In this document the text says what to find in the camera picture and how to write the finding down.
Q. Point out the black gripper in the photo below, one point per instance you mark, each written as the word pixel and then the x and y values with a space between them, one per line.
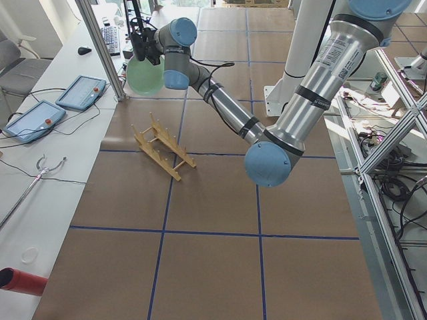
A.
pixel 152 49

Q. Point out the light green ceramic plate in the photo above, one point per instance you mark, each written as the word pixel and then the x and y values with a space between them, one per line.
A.
pixel 144 78

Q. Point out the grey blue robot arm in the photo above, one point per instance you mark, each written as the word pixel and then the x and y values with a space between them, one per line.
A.
pixel 329 43

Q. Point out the black keyboard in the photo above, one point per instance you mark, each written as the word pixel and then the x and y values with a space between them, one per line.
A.
pixel 110 36

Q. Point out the black computer mouse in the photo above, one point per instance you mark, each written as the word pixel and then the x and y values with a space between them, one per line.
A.
pixel 83 50

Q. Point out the blue teach pendant far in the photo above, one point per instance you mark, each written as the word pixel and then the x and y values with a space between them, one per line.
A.
pixel 82 93

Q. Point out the blue teach pendant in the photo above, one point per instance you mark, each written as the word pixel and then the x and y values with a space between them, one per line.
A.
pixel 35 122
pixel 82 93

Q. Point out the wooden dish rack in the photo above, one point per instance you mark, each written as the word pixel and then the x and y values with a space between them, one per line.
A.
pixel 163 148

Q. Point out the grey office chair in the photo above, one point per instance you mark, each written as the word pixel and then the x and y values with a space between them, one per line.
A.
pixel 19 75

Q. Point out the blue teach pendant near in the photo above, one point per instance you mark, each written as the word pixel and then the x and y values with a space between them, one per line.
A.
pixel 35 122

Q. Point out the metal reacher grabber tool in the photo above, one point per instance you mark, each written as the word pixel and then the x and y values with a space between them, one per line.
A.
pixel 41 172

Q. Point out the clear tape roll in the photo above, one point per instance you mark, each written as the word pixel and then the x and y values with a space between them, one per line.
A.
pixel 29 255

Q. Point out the red cylinder tube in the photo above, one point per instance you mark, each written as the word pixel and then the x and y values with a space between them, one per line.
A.
pixel 22 282

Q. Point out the aluminium frame post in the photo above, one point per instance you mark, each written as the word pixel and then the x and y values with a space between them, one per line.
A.
pixel 90 21

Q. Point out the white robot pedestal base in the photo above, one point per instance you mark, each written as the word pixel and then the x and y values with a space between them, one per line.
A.
pixel 312 21

